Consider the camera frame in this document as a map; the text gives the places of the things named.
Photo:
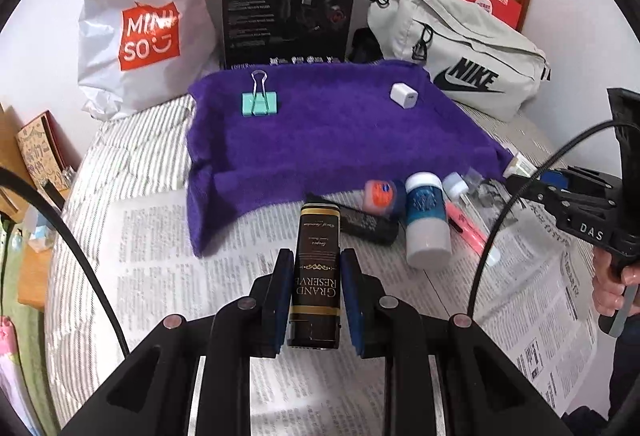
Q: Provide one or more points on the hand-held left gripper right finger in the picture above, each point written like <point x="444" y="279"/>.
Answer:
<point x="351" y="301"/>

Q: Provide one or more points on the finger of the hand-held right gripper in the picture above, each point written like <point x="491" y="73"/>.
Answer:
<point x="535" y="193"/>
<point x="555" y="180"/>

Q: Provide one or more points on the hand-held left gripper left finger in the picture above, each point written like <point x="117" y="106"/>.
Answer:
<point x="282" y="301"/>

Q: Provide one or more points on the small white tube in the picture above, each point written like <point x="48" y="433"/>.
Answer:
<point x="517" y="165"/>

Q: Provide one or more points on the dark brown gold-label bottle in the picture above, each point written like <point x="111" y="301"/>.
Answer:
<point x="316" y="261"/>

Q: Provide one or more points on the pink highlighter pen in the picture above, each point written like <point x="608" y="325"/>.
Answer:
<point x="467" y="226"/>

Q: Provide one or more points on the white and blue bottle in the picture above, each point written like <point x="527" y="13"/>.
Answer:
<point x="426" y="226"/>

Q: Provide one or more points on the small blue orange-lid jar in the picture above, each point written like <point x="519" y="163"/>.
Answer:
<point x="382" y="197"/>

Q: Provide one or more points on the person's right forearm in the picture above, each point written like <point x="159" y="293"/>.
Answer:
<point x="625" y="366"/>

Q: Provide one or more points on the person's right hand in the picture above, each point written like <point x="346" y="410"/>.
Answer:
<point x="607" y="286"/>

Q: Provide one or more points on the newspaper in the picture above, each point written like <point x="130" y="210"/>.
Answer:
<point x="155" y="256"/>

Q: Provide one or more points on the purple towel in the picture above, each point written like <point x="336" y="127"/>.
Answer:
<point x="330" y="140"/>

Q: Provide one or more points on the grey waist bag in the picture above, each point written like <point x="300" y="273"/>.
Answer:
<point x="465" y="45"/>

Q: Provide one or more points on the white charger adapter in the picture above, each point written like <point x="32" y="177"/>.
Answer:
<point x="402" y="96"/>

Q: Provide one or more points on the teal binder clip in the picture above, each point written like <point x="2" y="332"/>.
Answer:
<point x="260" y="105"/>

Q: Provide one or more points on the black pouch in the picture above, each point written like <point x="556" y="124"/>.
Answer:
<point x="365" y="45"/>

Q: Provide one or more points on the wooden bedside table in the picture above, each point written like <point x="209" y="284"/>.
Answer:
<point x="35" y="276"/>

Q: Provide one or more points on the brown patterned book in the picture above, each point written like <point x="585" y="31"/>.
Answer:
<point x="40" y="150"/>

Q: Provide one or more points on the black headset box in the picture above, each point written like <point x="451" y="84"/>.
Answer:
<point x="285" y="5"/>

